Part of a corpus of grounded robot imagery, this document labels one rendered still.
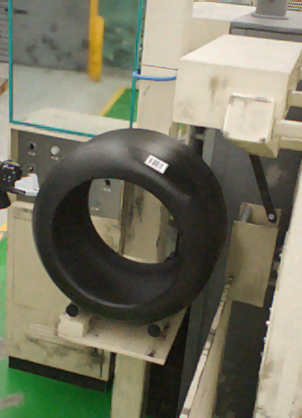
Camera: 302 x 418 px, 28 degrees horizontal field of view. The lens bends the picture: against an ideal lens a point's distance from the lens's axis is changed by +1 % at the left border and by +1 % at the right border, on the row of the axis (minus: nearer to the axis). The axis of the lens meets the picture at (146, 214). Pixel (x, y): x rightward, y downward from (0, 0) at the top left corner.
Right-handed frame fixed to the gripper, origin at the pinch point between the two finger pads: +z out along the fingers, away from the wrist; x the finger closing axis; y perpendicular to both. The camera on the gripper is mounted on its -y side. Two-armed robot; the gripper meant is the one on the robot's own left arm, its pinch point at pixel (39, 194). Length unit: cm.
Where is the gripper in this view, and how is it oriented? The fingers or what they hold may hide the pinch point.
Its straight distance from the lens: 201.1
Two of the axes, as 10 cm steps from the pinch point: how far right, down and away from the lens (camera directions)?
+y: 1.9, -8.9, -4.1
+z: 9.4, 2.9, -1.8
